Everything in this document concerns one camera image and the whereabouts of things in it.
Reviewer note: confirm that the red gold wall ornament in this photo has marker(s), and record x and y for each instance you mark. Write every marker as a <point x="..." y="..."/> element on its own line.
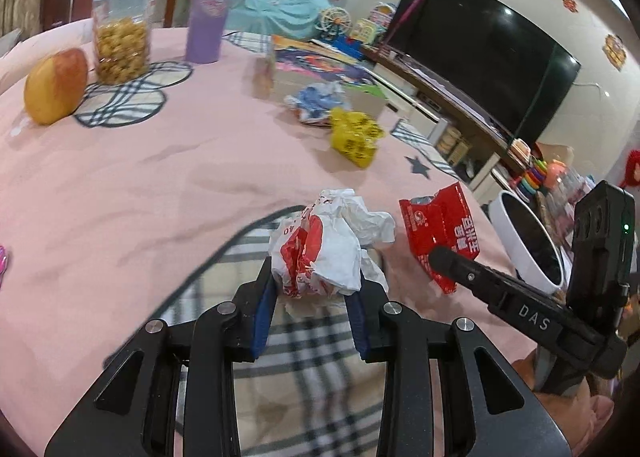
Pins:
<point x="615" y="52"/>

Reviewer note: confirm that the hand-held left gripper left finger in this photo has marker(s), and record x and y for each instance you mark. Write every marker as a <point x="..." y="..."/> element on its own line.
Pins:
<point x="265" y="317"/>

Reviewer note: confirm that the clear plastic snack jar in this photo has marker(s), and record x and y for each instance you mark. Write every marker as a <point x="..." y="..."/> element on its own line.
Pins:
<point x="122" y="47"/>

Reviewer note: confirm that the toy ferris wheel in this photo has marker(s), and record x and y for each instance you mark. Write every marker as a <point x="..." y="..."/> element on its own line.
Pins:
<point x="334" y="23"/>

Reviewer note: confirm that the pink printed blanket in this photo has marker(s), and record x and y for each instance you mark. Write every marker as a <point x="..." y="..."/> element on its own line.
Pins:
<point x="150" y="187"/>

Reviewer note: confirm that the person's right hand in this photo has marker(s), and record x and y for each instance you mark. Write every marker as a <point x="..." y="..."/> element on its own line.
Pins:
<point x="565" y="412"/>

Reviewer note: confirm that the white bin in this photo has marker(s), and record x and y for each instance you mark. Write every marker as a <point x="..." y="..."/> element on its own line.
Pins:
<point x="505" y="222"/>

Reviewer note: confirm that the colourful puzzle box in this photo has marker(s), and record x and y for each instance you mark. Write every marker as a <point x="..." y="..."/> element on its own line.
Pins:
<point x="320" y="62"/>

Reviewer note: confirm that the yellow snack wrapper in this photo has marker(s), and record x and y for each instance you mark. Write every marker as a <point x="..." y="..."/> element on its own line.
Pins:
<point x="355" y="137"/>

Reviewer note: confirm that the small red paper cutout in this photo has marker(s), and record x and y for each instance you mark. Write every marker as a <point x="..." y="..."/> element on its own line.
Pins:
<point x="571" y="4"/>

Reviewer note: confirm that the blue snack wrapper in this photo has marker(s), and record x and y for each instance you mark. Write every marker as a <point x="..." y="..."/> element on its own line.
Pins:
<point x="315" y="99"/>

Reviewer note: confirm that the black television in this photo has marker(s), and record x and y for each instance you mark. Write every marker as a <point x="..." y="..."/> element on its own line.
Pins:
<point x="475" y="47"/>

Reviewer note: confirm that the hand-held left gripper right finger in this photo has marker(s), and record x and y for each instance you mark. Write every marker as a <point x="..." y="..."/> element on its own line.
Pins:
<point x="357" y="327"/>

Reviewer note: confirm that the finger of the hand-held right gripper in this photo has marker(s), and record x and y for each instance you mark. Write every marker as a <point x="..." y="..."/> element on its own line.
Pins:
<point x="460" y="267"/>

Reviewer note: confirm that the purple tumbler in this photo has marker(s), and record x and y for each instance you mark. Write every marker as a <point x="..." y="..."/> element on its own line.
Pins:
<point x="207" y="12"/>

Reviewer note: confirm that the apple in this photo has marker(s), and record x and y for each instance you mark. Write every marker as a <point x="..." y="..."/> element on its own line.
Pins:
<point x="55" y="87"/>

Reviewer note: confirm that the tv cabinet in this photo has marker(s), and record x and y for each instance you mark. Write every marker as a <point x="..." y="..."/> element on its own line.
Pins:
<point x="425" y="104"/>

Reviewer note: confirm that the teal cloth cover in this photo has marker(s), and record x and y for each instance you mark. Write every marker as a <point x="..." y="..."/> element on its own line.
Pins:
<point x="280" y="2"/>

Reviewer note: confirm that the red snack packet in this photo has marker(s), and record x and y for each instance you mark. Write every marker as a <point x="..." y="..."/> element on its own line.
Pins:
<point x="440" y="222"/>

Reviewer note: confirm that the colourful toy house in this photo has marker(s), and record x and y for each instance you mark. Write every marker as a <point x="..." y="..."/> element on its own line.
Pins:
<point x="364" y="29"/>

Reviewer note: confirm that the cardboard box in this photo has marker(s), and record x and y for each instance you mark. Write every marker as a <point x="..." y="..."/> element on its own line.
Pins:
<point x="362" y="104"/>

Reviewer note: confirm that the pink stick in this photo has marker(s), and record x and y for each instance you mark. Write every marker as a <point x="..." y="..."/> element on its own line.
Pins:
<point x="415" y="4"/>

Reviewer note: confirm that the white red plastic bag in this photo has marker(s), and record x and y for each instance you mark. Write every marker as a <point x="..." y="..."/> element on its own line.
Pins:
<point x="330" y="247"/>

